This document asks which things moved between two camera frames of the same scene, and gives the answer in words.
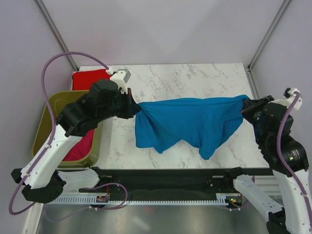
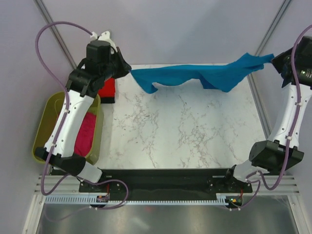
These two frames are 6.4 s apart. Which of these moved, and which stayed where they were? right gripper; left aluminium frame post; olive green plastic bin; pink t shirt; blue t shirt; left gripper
Moved: blue t shirt; right gripper; left gripper
Stayed: left aluminium frame post; pink t shirt; olive green plastic bin
